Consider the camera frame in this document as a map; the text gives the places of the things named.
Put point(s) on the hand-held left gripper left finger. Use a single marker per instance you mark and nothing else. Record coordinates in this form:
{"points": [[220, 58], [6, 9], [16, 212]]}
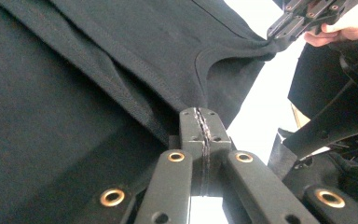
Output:
{"points": [[191, 130]]}

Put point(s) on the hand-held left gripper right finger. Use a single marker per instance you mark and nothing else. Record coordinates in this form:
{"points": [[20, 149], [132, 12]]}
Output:
{"points": [[219, 137]]}

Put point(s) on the black tank top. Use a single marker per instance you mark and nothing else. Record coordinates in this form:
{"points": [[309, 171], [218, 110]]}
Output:
{"points": [[74, 93]]}

